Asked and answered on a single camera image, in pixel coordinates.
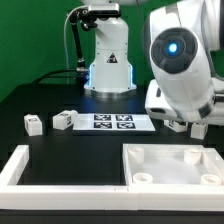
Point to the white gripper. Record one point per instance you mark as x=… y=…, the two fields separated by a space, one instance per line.
x=157 y=107

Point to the white square table top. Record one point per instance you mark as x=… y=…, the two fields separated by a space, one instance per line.
x=172 y=164

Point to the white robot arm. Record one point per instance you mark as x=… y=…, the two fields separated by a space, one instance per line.
x=177 y=41

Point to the white marker sheet with tags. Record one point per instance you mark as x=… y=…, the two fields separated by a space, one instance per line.
x=113 y=122

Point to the white U-shaped fence frame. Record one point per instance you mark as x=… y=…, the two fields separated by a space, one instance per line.
x=76 y=197

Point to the black camera on stand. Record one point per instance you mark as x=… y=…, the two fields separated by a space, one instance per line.
x=87 y=15

